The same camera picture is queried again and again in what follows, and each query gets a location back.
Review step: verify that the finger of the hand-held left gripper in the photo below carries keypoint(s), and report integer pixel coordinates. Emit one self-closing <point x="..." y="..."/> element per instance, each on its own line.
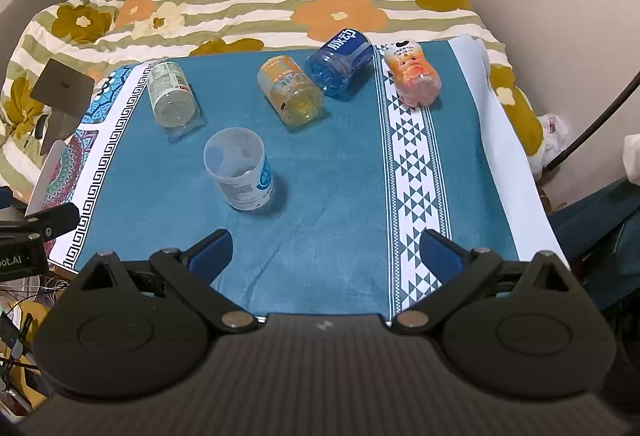
<point x="55" y="218"/>

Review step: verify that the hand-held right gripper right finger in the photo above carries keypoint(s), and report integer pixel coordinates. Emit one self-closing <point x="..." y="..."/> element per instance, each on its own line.
<point x="440" y="252"/>

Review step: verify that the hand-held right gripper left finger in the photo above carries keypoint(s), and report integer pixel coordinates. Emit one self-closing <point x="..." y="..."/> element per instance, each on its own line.
<point x="212" y="252"/>

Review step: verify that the translucent white cup blue label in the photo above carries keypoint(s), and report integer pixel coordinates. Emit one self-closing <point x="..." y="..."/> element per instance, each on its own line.
<point x="242" y="181"/>

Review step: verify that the clear cup white label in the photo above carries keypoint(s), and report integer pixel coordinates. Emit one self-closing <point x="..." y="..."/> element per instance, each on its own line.
<point x="170" y="88"/>

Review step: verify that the clear cup orange label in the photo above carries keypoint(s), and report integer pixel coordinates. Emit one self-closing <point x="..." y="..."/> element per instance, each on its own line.
<point x="287" y="86"/>

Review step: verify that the orange peach-coloured cup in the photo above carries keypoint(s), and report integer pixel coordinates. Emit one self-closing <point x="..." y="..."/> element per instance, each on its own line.
<point x="412" y="71"/>

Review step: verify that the blue plastic cup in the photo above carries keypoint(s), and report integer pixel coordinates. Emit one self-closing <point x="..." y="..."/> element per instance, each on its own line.
<point x="340" y="63"/>

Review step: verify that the teal patterned cloth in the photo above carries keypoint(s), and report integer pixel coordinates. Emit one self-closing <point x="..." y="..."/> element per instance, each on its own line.
<point x="330" y="196"/>

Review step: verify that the white plastic bag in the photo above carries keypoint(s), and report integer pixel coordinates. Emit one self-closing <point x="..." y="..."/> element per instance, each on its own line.
<point x="550" y="141"/>

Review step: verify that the dark teal cloth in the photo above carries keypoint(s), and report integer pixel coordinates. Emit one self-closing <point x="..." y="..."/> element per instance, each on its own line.
<point x="600" y="241"/>

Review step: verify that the white box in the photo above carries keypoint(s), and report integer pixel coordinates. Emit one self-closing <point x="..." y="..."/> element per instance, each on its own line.
<point x="632" y="156"/>

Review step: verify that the floral striped blanket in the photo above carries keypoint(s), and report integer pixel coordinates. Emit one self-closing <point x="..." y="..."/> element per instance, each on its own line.
<point x="300" y="1"/>

